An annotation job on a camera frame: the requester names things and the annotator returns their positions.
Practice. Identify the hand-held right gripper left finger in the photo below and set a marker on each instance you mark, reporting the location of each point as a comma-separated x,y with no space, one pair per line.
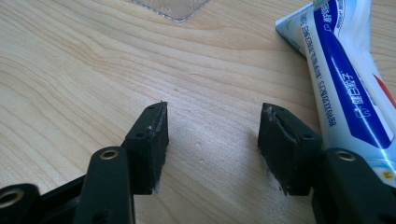
146,155

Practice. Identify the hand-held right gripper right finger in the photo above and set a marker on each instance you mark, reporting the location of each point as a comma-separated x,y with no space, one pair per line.
280,149

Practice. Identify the blue and white toothpaste tube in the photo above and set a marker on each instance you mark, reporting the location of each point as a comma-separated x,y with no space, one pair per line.
342,77

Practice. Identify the clear plastic holder box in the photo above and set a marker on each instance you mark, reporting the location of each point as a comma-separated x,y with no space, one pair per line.
174,9

